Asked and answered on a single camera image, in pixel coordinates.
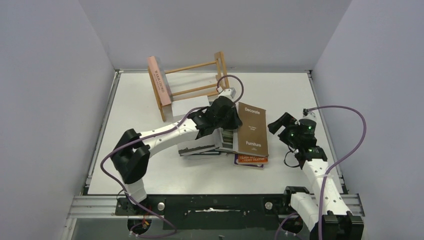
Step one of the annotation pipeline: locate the brown Decorate Furniture book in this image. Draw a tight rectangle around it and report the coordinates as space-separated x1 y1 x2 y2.
233 102 269 157

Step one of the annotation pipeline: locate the grey magazine-style book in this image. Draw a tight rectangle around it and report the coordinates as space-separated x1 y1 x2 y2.
214 128 234 153

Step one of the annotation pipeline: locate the pink Warm Chord book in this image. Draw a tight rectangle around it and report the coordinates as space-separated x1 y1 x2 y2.
147 56 173 106

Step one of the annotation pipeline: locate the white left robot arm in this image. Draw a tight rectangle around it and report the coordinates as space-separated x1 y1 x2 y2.
109 96 243 204

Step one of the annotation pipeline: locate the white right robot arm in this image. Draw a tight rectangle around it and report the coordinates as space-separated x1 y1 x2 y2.
267 111 365 240

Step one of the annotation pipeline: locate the teal book under stack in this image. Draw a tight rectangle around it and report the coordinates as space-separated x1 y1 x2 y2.
183 150 222 160

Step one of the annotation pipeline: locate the large grey white book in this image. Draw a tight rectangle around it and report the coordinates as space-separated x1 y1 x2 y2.
171 95 215 156

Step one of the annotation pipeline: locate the orange Treehouse book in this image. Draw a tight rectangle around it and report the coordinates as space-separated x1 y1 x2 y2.
235 154 269 165

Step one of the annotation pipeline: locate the purple book under orange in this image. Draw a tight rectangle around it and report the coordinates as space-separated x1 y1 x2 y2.
233 154 265 170

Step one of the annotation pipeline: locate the wooden book rack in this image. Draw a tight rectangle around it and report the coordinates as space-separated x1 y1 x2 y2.
147 51 230 122

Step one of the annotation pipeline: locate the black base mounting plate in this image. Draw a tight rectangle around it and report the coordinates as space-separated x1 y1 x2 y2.
115 193 293 231

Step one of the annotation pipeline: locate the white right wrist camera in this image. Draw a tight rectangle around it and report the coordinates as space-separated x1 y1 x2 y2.
302 108 317 122

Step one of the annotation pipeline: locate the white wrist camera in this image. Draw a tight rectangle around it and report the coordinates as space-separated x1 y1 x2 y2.
216 87 236 101
302 108 317 122

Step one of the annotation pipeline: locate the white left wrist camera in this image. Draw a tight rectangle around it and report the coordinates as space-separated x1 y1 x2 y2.
216 87 236 101

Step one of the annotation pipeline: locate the aluminium frame rail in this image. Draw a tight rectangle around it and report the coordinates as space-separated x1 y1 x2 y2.
60 68 127 240

